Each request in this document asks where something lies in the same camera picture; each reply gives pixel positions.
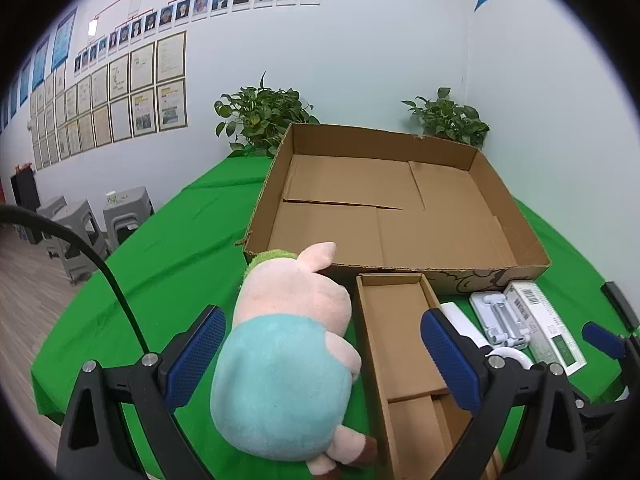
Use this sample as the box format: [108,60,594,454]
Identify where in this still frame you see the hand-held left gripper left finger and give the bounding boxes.
[56,304,227,480]

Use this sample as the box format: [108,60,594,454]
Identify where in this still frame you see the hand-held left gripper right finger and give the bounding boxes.
[420,308,588,480]

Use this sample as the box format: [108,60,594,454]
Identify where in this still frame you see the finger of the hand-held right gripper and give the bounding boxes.
[581,321,640,361]
[601,281,640,332]

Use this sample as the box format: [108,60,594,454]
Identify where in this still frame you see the white handheld device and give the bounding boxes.
[440,301,493,361]

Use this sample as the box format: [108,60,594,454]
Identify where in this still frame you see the narrow cardboard box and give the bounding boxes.
[355,272,503,480]

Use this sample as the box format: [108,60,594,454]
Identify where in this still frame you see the white folding phone stand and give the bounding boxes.
[469,291,531,351]

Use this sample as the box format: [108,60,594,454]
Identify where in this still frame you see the pink plush pig toy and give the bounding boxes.
[210,241,379,477]

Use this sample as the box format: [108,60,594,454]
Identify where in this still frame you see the large cardboard box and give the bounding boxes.
[242,122,552,297]

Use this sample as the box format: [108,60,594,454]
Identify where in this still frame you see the white box with green label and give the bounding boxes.
[502,280,587,376]

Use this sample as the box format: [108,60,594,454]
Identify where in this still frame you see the green tablecloth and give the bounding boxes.
[30,152,640,480]

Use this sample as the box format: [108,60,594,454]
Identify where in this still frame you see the grey plastic stool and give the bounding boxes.
[50,200,108,286]
[36,195,68,222]
[102,186,155,253]

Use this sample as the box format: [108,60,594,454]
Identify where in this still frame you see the small potted green plant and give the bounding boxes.
[401,87,491,150]

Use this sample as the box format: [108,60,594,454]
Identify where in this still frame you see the black cabinet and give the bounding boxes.
[10,170,41,213]

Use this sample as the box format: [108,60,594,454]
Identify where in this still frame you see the large potted green plant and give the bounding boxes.
[214,72,321,158]

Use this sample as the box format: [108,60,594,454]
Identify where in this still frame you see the row of portrait photos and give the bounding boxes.
[72,0,323,76]

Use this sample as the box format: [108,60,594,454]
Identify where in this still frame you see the white ring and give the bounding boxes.
[487,347,533,372]

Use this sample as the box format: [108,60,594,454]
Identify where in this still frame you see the black cable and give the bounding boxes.
[0,204,151,356]

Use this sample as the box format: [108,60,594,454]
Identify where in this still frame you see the wall of framed certificates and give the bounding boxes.
[27,30,188,171]

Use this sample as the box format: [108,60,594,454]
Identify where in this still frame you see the blue wall poster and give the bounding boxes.
[51,7,78,71]
[31,35,51,93]

